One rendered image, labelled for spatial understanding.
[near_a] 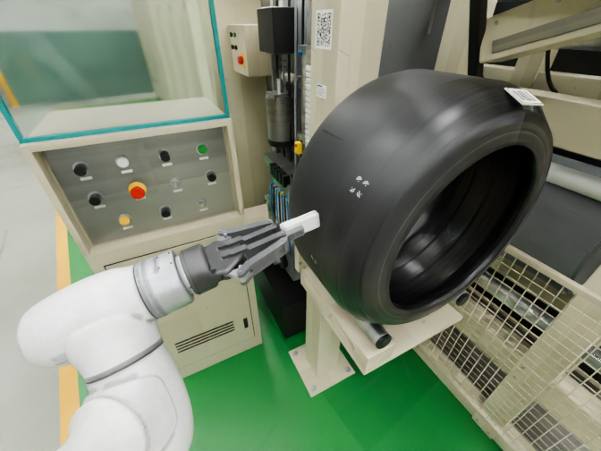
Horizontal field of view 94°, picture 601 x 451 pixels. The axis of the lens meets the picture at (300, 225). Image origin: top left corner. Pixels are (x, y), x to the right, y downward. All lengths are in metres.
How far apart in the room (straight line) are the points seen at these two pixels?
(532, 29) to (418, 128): 0.49
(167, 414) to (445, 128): 0.55
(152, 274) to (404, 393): 1.49
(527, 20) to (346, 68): 0.41
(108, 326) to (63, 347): 0.06
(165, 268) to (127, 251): 0.71
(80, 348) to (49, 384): 1.65
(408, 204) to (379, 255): 0.09
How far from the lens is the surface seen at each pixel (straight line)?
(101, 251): 1.16
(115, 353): 0.47
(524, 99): 0.58
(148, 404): 0.46
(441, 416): 1.76
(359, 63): 0.78
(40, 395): 2.11
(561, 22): 0.89
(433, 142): 0.47
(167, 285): 0.44
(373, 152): 0.46
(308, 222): 0.50
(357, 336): 0.80
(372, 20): 0.80
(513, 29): 0.94
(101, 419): 0.46
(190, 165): 1.07
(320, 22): 0.81
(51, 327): 0.48
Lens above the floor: 1.52
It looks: 36 degrees down
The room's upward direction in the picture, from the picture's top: straight up
